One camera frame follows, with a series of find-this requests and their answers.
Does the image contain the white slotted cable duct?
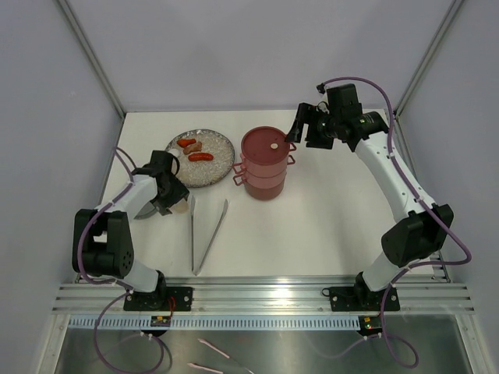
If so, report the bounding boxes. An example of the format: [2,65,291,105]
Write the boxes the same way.
[69,315,360,331]

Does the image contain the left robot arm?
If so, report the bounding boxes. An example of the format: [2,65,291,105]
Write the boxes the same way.
[72,166,189,310]

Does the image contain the dark red lunch container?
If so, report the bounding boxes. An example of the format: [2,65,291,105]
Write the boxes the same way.
[232,171,287,201]

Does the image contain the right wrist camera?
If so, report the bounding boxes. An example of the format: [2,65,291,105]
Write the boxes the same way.
[326,83,363,118]

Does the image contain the speckled ceramic plate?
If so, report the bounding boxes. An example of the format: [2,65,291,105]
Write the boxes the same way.
[165,129,235,188]

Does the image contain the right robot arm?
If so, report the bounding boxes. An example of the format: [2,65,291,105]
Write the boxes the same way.
[286,100,454,309]

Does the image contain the aluminium front rail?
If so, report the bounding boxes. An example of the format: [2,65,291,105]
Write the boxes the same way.
[51,276,475,316]

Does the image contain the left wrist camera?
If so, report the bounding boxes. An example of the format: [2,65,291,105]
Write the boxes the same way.
[149,150,180,175]

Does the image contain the pink stick upper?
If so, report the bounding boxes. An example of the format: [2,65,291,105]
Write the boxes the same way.
[197,338,231,359]

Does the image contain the pink stick lower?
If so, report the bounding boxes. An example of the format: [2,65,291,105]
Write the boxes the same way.
[187,362,223,374]

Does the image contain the left aluminium post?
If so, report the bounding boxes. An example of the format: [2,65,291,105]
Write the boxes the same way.
[54,0,126,122]

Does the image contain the pink stick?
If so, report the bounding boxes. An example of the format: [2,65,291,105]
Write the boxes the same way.
[197,338,231,359]
[187,362,223,374]

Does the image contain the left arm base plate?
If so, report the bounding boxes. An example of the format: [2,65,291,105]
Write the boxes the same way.
[123,286,193,312]

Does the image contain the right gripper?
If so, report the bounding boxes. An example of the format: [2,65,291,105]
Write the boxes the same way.
[285,103,341,150]

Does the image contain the aluminium post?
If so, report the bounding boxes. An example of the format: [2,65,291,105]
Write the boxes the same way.
[394,0,466,118]
[54,0,126,122]

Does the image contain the orange fried chicken piece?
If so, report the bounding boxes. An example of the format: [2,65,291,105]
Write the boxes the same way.
[177,139,196,148]

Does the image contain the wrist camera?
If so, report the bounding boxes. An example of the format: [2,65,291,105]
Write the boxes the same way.
[149,150,180,175]
[326,83,363,118]

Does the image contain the grey glass pot lid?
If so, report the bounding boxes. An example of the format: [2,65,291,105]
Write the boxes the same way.
[134,202,157,220]

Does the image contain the pink lunch container with handle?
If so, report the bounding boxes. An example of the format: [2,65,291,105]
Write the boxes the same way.
[238,125,297,167]

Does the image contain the metal tongs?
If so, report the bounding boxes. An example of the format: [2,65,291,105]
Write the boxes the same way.
[189,195,229,276]

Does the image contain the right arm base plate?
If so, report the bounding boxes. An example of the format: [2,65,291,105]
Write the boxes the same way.
[321,286,384,312]

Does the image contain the red sausage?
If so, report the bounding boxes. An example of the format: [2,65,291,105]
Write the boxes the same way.
[188,152,214,162]

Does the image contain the right aluminium post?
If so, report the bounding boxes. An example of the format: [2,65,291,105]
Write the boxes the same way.
[394,0,466,118]

